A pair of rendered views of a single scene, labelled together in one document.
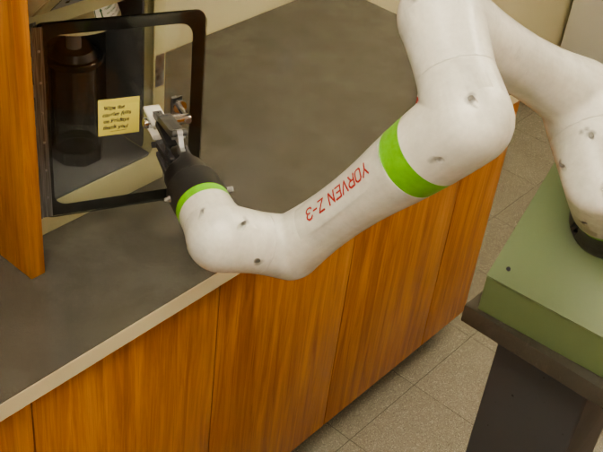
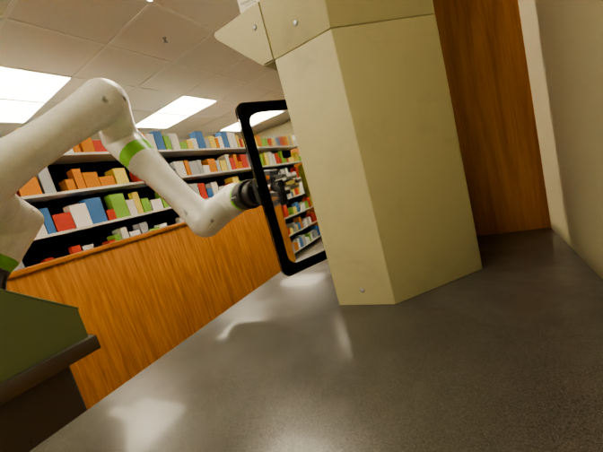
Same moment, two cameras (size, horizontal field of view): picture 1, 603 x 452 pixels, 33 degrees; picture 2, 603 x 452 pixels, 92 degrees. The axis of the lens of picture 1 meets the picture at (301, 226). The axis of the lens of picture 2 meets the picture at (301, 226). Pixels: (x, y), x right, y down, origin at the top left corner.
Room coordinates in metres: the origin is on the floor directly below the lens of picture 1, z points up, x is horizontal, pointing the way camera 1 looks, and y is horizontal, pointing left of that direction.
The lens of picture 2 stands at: (2.30, 0.22, 1.19)
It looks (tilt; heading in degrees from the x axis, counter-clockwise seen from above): 8 degrees down; 174
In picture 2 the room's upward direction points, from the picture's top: 15 degrees counter-clockwise
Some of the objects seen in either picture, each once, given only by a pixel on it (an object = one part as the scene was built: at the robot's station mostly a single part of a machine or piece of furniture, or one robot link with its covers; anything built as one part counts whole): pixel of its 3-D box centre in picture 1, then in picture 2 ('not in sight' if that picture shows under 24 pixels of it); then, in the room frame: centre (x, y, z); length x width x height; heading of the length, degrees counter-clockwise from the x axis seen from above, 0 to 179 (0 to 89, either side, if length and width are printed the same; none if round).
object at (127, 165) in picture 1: (122, 117); (312, 180); (1.58, 0.35, 1.19); 0.30 x 0.01 x 0.40; 117
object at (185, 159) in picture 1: (183, 170); (258, 191); (1.42, 0.21, 1.20); 0.09 x 0.07 x 0.08; 27
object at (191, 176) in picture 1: (199, 195); (247, 195); (1.35, 0.17, 1.20); 0.12 x 0.06 x 0.09; 117
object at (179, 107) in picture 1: (165, 116); not in sight; (1.58, 0.27, 1.20); 0.10 x 0.05 x 0.03; 117
